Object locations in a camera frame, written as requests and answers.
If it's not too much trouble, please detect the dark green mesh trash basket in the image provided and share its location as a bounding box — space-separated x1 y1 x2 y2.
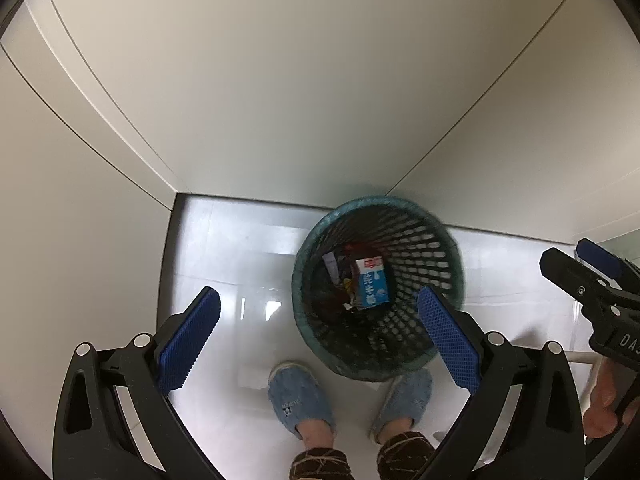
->
292 196 464 382

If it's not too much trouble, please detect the white drain pipe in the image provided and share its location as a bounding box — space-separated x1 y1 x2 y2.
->
564 351 600 365

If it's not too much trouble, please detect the purple snack wrapper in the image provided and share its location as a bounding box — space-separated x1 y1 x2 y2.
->
322 252 342 286

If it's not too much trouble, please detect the right hand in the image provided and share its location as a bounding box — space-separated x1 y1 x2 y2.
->
582 359 639 439

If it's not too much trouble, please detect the left blue slipper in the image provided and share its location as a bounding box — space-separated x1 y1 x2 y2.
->
268 362 335 440

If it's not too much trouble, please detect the blue slipper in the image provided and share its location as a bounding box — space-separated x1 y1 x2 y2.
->
370 368 433 445
268 362 335 440

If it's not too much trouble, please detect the right blue slipper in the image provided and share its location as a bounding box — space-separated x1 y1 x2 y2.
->
370 368 433 445

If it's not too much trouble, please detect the blue white milk carton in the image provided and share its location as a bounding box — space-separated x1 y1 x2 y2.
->
357 256 390 309

